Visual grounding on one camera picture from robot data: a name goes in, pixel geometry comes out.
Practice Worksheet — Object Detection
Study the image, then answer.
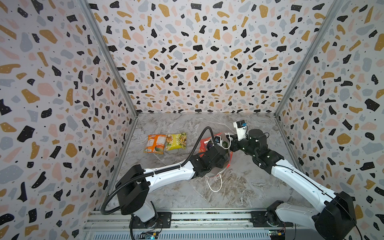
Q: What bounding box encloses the red paper gift bag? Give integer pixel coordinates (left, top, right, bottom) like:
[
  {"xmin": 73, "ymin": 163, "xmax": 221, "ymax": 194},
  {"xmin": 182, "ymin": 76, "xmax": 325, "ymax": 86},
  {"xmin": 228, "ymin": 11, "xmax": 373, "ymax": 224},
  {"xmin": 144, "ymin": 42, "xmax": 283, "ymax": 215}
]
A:
[{"xmin": 199, "ymin": 133, "xmax": 233, "ymax": 193}]

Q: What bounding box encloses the yellow-green snack packet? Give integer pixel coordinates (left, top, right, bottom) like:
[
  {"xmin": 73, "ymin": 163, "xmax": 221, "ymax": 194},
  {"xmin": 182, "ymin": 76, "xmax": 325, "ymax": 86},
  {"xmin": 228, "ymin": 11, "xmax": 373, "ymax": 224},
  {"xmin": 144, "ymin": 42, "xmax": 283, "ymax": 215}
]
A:
[{"xmin": 166, "ymin": 133, "xmax": 187, "ymax": 151}]

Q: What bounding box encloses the orange fruit candy packet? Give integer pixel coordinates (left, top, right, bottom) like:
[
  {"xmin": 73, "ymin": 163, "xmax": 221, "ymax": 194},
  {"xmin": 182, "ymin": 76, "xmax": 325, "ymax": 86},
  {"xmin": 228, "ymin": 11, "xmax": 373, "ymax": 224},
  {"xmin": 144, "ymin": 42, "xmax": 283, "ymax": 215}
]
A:
[{"xmin": 144, "ymin": 135, "xmax": 167, "ymax": 155}]

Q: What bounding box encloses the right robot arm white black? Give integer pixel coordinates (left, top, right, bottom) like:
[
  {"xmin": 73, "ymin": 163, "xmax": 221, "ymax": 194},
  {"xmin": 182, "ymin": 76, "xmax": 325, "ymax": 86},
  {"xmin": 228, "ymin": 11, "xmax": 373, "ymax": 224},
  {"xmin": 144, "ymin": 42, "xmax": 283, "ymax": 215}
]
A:
[{"xmin": 227, "ymin": 129, "xmax": 357, "ymax": 240}]

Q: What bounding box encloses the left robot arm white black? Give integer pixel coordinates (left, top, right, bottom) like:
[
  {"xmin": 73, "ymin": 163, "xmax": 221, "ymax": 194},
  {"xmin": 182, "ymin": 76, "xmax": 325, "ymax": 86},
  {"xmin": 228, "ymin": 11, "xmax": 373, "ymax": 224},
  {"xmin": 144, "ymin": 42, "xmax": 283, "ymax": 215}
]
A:
[{"xmin": 115, "ymin": 145, "xmax": 231, "ymax": 223}]

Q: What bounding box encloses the left green circuit board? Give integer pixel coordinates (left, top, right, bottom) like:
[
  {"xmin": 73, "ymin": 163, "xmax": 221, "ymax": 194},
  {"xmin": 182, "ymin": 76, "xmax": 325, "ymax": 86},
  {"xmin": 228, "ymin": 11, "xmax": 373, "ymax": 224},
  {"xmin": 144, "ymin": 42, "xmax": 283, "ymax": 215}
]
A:
[{"xmin": 138, "ymin": 231, "xmax": 159, "ymax": 240}]

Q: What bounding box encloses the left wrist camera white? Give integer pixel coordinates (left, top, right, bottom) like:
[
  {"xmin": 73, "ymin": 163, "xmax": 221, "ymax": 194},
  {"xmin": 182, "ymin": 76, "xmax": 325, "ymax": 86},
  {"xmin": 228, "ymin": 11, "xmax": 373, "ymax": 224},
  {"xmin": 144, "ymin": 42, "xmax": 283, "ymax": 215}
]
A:
[{"xmin": 214, "ymin": 136, "xmax": 222, "ymax": 146}]

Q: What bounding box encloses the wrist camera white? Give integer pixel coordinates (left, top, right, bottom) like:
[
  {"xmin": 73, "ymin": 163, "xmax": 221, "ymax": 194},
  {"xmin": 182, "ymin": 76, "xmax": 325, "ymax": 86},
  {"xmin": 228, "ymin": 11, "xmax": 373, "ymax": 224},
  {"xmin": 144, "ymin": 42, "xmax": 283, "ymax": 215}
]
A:
[
  {"xmin": 233, "ymin": 120, "xmax": 248, "ymax": 141},
  {"xmin": 214, "ymin": 136, "xmax": 222, "ymax": 146}
]

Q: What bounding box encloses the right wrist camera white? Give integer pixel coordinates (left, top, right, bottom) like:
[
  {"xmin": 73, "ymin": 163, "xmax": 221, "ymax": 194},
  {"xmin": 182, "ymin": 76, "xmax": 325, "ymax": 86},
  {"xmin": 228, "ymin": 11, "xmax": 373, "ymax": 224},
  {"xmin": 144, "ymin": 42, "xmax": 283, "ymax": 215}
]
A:
[{"xmin": 233, "ymin": 120, "xmax": 248, "ymax": 141}]

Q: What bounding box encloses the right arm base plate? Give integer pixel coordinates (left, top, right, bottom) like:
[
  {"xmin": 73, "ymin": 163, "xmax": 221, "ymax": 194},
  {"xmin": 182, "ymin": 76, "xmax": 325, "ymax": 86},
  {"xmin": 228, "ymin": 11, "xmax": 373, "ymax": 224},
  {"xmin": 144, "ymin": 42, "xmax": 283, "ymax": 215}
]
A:
[{"xmin": 250, "ymin": 211, "xmax": 294, "ymax": 228}]

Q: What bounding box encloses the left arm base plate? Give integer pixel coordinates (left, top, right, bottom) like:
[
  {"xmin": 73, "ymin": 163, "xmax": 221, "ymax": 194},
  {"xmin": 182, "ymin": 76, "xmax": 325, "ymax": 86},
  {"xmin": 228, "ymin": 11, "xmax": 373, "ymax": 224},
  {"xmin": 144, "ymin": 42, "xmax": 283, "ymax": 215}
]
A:
[{"xmin": 132, "ymin": 212, "xmax": 172, "ymax": 229}]

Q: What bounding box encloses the left black corrugated cable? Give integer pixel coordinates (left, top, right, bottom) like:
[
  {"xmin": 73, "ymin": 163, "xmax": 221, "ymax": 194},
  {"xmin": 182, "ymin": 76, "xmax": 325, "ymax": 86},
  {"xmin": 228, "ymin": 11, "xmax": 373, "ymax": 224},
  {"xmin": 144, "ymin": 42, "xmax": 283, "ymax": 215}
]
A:
[{"xmin": 100, "ymin": 126, "xmax": 216, "ymax": 216}]

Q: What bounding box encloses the right circuit board with wires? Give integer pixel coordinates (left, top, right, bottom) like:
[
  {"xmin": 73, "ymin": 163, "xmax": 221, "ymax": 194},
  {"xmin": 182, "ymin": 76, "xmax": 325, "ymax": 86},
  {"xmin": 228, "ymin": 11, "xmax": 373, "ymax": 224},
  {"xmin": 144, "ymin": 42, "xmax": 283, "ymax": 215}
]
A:
[{"xmin": 269, "ymin": 230, "xmax": 286, "ymax": 240}]

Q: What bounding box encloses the aluminium mounting rail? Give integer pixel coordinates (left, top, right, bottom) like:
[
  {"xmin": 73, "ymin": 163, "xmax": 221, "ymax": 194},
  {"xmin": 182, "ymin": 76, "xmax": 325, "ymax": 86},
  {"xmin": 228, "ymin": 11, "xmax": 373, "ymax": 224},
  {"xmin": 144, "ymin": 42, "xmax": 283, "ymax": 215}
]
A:
[{"xmin": 82, "ymin": 208, "xmax": 338, "ymax": 240}]

